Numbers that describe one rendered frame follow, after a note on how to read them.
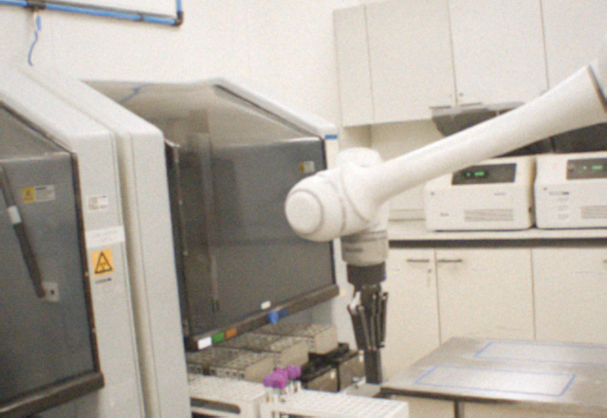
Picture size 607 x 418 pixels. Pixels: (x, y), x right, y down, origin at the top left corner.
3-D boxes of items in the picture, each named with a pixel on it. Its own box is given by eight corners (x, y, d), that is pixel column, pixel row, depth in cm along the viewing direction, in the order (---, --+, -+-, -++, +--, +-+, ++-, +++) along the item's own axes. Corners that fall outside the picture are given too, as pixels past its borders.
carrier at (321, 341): (332, 345, 205) (330, 325, 205) (338, 346, 204) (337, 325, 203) (309, 356, 195) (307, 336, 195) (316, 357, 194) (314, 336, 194)
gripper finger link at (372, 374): (378, 349, 138) (377, 350, 137) (380, 384, 138) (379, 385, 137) (364, 348, 139) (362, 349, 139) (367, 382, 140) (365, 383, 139)
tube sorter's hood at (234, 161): (46, 334, 181) (22, 85, 178) (200, 289, 232) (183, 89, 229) (196, 354, 153) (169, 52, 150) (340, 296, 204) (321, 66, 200)
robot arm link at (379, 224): (348, 227, 144) (319, 237, 133) (341, 149, 143) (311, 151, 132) (399, 227, 139) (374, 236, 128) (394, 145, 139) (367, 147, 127)
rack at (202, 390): (152, 408, 166) (148, 384, 166) (180, 396, 174) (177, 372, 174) (253, 428, 150) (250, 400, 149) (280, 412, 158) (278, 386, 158)
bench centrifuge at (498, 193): (424, 233, 381) (414, 109, 378) (469, 218, 432) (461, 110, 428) (526, 231, 349) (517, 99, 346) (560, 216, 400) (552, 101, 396)
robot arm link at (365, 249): (330, 235, 136) (332, 266, 136) (373, 234, 131) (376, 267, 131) (354, 228, 143) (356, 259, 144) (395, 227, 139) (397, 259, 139)
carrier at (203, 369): (226, 372, 187) (224, 350, 186) (232, 372, 186) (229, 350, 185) (196, 385, 177) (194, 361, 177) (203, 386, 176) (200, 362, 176)
